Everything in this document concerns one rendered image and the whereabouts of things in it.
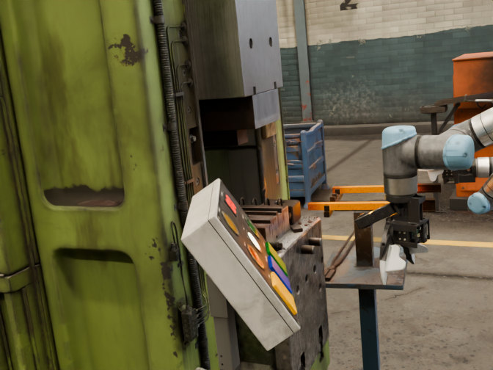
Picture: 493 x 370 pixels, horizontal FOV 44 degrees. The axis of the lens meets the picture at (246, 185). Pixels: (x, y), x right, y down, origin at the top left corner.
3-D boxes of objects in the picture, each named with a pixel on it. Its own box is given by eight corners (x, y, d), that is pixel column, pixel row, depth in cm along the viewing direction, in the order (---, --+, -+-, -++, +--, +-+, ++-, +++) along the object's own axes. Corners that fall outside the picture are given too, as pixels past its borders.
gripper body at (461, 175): (441, 184, 223) (476, 183, 219) (440, 161, 221) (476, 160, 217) (442, 179, 230) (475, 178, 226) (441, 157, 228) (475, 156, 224)
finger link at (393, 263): (397, 285, 134) (407, 245, 136) (373, 280, 137) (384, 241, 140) (403, 288, 136) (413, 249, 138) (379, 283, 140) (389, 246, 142)
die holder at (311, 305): (329, 337, 216) (320, 216, 206) (294, 395, 182) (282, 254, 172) (191, 322, 239) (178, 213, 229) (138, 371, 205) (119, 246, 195)
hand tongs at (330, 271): (355, 230, 272) (354, 227, 272) (364, 230, 271) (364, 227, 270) (318, 280, 219) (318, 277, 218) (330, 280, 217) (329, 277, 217)
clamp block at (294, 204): (301, 217, 206) (300, 199, 205) (293, 225, 199) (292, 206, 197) (268, 216, 211) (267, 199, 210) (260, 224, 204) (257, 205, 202)
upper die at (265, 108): (280, 119, 188) (277, 88, 186) (255, 129, 170) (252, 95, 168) (164, 125, 205) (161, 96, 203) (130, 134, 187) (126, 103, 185)
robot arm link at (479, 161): (488, 158, 215) (488, 154, 223) (475, 159, 217) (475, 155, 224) (489, 180, 217) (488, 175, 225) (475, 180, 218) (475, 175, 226)
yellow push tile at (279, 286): (293, 297, 126) (273, 270, 125) (297, 313, 119) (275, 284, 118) (286, 302, 126) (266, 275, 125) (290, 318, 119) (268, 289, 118)
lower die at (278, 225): (290, 228, 196) (287, 202, 194) (266, 249, 178) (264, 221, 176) (177, 225, 213) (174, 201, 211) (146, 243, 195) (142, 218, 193)
